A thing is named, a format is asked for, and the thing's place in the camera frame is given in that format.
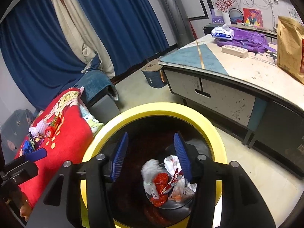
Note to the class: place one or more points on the red candy tube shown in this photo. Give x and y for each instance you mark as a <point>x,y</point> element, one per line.
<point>52,127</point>

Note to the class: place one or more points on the right blue curtain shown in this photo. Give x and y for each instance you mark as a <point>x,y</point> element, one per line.
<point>129,30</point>

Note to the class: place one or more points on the blue curtain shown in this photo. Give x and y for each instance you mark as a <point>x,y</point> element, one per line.
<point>129,30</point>
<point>36,52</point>

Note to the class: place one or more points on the red mesh wrapper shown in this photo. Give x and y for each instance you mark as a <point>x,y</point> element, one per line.
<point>164,184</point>

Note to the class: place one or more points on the brown paper bag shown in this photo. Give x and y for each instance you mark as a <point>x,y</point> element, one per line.
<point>290,47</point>

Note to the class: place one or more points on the yellow rimmed black trash bin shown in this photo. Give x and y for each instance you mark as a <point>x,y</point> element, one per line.
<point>151,128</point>

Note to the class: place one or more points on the round glass ornament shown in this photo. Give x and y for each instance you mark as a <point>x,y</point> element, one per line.
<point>236,16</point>

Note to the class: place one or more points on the purple candy wrapper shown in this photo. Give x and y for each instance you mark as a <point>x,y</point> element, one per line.
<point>36,141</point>

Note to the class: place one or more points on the white vase red flowers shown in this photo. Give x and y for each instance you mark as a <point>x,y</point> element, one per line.
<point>224,6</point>

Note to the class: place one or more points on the purple backpack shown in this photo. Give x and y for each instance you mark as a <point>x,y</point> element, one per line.
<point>250,40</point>

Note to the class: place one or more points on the black tv cabinet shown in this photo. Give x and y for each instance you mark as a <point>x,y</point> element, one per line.
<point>270,35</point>

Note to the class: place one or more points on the blue storage stool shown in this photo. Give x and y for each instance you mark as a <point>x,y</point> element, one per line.
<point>154,75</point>

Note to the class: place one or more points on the blue sofa throw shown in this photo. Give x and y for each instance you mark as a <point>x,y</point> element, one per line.
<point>96,85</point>

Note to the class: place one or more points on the colourful portrait painting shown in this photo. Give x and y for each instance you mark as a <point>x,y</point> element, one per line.
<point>252,17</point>

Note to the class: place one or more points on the tissue pack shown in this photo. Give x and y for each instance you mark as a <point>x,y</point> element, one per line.
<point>223,32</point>

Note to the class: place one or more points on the white snack bag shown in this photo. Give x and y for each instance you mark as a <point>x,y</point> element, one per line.
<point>182,190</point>

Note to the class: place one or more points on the left blue curtain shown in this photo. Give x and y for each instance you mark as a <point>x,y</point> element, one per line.
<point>36,52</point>

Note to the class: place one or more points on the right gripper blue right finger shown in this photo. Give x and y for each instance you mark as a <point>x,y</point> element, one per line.
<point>242,203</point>

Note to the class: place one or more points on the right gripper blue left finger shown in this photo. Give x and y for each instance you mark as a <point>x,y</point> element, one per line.
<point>59,205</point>

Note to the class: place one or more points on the white foam net sleeve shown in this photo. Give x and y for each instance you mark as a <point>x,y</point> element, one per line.
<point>39,129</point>

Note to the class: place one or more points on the marble top coffee table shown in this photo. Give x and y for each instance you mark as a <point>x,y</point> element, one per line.
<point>250,98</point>

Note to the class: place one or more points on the red floral blanket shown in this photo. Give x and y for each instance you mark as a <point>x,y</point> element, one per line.
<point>69,143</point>

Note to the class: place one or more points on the left hand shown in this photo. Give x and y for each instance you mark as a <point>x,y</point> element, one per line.
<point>20,200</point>

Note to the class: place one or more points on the beige power strip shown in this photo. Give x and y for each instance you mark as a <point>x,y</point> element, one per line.
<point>235,51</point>

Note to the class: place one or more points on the grey patterned sofa cushion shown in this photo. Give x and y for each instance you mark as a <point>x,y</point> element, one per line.
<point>13,132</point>

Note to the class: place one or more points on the silver tower air conditioner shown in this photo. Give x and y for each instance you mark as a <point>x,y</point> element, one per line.
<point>178,21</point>

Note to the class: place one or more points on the purple gift box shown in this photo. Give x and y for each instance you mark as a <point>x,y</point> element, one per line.
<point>217,16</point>

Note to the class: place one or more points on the beige inner curtain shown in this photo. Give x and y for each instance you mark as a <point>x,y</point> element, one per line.
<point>81,36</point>

